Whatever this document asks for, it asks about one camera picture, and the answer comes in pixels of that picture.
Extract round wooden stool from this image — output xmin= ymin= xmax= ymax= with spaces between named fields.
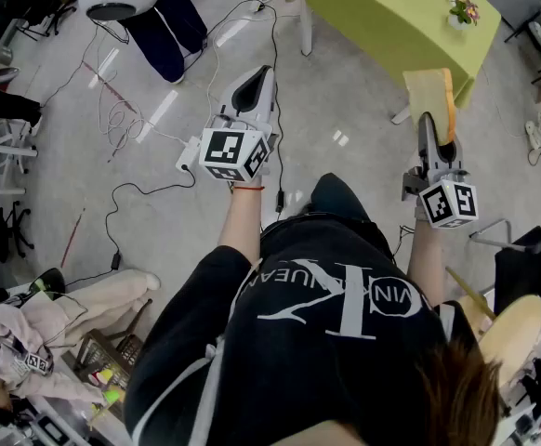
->
xmin=478 ymin=294 xmax=541 ymax=389

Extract pink fleece cloth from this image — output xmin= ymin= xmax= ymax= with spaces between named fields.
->
xmin=0 ymin=269 xmax=163 ymax=406

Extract person's left forearm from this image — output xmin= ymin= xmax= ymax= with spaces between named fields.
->
xmin=217 ymin=181 xmax=265 ymax=267

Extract wooden stick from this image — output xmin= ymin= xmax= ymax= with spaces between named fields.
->
xmin=445 ymin=266 xmax=497 ymax=321

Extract metal wire basket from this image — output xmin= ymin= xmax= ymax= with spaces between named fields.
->
xmin=74 ymin=327 xmax=144 ymax=389

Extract pale bread slice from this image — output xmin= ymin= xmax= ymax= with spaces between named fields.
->
xmin=402 ymin=67 xmax=457 ymax=148

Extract table with green tablecloth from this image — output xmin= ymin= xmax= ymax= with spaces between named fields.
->
xmin=270 ymin=0 xmax=503 ymax=125

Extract person's right forearm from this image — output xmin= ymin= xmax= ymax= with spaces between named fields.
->
xmin=407 ymin=218 xmax=446 ymax=304

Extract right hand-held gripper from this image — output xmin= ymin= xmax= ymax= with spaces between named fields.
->
xmin=400 ymin=111 xmax=480 ymax=230

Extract black cable with adapter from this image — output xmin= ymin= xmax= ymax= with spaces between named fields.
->
xmin=64 ymin=167 xmax=197 ymax=290

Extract white metal stool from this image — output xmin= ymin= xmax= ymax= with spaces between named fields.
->
xmin=0 ymin=116 xmax=39 ymax=197

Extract white power strip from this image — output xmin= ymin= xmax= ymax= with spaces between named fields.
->
xmin=176 ymin=137 xmax=202 ymax=173
xmin=524 ymin=111 xmax=541 ymax=151

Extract black folding chair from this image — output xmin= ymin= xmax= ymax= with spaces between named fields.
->
xmin=468 ymin=218 xmax=541 ymax=315

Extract person's black trousers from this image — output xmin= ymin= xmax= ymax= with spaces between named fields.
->
xmin=260 ymin=172 xmax=375 ymax=237

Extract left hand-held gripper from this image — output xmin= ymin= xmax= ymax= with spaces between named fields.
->
xmin=199 ymin=65 xmax=280 ymax=184

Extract potted purple flower plant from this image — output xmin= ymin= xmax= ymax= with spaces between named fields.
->
xmin=446 ymin=0 xmax=481 ymax=31

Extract spare hand-held gripper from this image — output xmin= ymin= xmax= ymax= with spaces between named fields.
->
xmin=12 ymin=349 xmax=52 ymax=376

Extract person's black printed t-shirt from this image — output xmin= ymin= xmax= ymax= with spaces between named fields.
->
xmin=124 ymin=214 xmax=504 ymax=446

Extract black office chair base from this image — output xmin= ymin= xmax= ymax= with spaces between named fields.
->
xmin=0 ymin=201 xmax=34 ymax=262

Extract black office chair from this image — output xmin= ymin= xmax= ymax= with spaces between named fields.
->
xmin=17 ymin=0 xmax=79 ymax=41

